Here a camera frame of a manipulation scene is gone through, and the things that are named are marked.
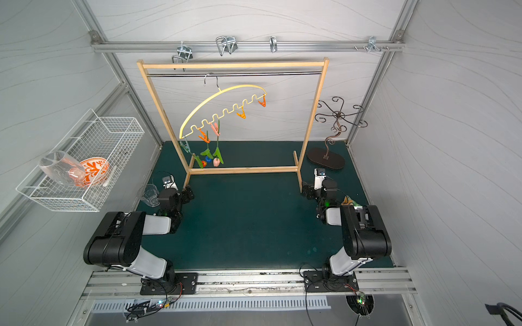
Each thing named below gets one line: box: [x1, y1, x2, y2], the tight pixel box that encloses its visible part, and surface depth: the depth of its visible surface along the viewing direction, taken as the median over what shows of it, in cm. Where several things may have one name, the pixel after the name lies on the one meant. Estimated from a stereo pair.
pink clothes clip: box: [210, 122, 221, 137], surface depth 84 cm
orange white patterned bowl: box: [80, 157, 111, 188], surface depth 67 cm
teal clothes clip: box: [179, 139, 191, 153], surface depth 80 cm
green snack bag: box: [341, 194, 363, 207], surface depth 95 cm
